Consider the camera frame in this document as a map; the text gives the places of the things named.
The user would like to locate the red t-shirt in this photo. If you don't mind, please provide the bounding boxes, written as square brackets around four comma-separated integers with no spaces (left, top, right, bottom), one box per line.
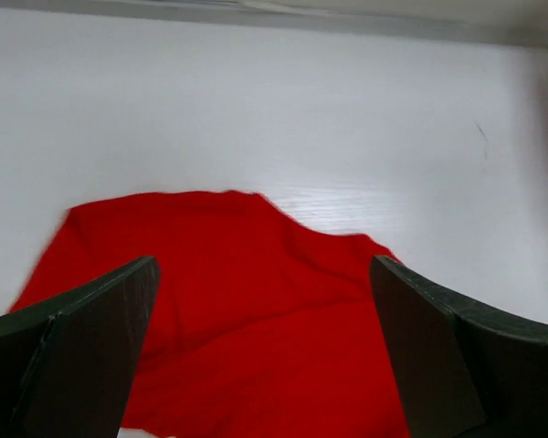
[14,191,408,437]

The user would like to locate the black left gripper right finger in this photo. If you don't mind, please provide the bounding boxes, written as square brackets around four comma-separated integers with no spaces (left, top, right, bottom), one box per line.
[370,256,548,437]

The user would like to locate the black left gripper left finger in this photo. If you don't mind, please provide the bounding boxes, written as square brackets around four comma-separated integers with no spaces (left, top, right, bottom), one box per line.
[0,256,160,437]

